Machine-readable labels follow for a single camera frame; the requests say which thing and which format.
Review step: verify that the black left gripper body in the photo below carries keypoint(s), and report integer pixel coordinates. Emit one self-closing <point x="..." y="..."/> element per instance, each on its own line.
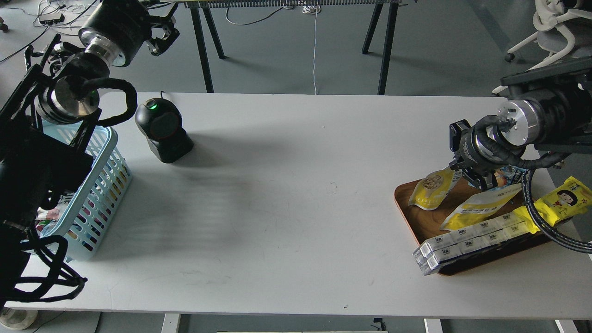
<point x="122" y="25"/>

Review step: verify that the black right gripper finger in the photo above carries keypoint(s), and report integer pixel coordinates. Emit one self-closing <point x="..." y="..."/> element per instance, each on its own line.
<point x="489" y="181"/>
<point x="460" y="138"/>

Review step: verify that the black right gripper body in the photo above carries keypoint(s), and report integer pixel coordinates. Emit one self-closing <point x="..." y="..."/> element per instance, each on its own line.
<point x="489" y="149"/>

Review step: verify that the yellow white snack pouch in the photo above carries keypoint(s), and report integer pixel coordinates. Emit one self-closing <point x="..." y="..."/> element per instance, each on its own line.
<point x="431" y="191"/>

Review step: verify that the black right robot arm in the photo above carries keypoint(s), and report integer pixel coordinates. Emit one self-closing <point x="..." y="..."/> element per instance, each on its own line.
<point x="545" y="118"/>

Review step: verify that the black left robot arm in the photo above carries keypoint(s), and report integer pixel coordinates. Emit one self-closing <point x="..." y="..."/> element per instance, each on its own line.
<point x="64" y="85"/>

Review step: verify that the blue snack packet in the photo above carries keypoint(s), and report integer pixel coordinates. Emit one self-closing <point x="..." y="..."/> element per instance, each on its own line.
<point x="508" y="175"/>

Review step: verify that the yellow cartoon snack bag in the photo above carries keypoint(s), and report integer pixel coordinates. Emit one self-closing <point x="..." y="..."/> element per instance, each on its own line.
<point x="571" y="198"/>

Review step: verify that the light blue plastic basket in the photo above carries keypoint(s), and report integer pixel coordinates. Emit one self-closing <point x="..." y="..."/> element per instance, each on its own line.
<point x="90" y="194"/>

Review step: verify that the snacks inside basket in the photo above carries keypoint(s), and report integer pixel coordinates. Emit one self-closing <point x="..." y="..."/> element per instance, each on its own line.
<point x="46" y="220"/>

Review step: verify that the yellow white flat pouch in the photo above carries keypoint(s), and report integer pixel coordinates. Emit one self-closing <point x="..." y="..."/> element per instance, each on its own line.
<point x="479" y="207"/>

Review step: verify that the black barcode scanner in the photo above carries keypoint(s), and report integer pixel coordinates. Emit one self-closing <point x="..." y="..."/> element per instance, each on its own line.
<point x="160" y="122"/>

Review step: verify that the brown wooden tray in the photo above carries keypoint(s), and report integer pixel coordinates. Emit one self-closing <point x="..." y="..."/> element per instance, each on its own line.
<point x="425" y="224"/>

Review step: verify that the clear wrapped box pack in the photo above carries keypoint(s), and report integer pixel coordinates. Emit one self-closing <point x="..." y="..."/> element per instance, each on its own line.
<point x="470" y="246"/>

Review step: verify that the white office chair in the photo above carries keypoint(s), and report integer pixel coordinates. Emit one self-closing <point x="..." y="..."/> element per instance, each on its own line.
<point x="563" y="28"/>

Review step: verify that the tape roll on floor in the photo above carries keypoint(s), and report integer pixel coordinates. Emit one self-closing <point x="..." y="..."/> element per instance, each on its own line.
<point x="17" y="319"/>

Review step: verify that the black trestle table frame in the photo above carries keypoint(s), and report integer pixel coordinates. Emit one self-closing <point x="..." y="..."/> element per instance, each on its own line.
<point x="289" y="46"/>

